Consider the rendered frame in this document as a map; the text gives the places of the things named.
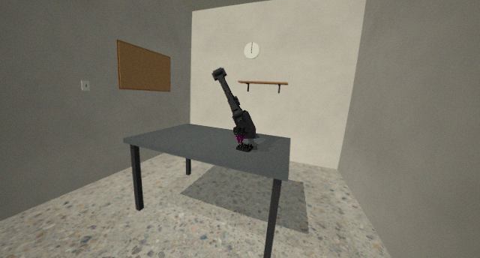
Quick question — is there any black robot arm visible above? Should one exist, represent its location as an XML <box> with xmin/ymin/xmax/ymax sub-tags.
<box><xmin>211</xmin><ymin>67</ymin><xmax>246</xmax><ymax>136</ymax></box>

